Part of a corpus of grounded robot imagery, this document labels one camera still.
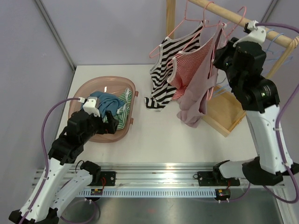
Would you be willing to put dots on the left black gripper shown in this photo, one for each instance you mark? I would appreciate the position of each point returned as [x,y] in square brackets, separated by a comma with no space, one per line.
[111,124]

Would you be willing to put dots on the black white striped tank top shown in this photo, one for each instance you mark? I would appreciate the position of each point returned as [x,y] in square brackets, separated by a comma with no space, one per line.
[162,91]

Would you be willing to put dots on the pink hanger of mauve top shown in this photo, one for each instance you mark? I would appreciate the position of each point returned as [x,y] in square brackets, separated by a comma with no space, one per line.
[244,8]

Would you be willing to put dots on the green striped tank top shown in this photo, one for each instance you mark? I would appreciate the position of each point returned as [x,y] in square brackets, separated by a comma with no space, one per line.
[123,112]

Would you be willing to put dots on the red striped tank top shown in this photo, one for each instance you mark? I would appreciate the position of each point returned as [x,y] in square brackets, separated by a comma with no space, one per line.
[186,64]

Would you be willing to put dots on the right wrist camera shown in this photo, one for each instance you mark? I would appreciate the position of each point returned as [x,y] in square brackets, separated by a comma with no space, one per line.
[255,33]

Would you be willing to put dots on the white slotted cable duct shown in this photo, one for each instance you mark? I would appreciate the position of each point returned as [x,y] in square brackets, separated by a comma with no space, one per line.
[149,193]

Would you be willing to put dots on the teal tank top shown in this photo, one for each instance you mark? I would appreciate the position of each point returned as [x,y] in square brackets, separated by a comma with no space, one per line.
[108,102]

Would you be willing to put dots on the aluminium rail frame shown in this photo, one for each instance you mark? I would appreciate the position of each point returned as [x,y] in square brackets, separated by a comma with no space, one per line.
[153,157]

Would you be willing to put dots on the pink hanger of black top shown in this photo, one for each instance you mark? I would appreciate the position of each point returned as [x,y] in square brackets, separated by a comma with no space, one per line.
[171,26]

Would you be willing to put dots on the wooden clothes rack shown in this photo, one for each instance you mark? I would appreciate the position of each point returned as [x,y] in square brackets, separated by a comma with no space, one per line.
[224,112]

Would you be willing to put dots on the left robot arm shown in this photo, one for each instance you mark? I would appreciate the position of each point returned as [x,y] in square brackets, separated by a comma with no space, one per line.
[48,201]

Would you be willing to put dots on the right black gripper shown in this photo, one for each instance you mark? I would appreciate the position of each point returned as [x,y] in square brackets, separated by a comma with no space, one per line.
[221,53]

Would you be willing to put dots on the pink plastic basin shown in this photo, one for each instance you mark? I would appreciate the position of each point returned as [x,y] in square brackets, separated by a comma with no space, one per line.
[114,85]

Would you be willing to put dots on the mauve tank top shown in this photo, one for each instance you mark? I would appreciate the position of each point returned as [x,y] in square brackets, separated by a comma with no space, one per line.
[193,104]

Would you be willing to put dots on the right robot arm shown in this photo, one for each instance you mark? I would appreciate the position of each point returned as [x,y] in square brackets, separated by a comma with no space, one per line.
[243,63]

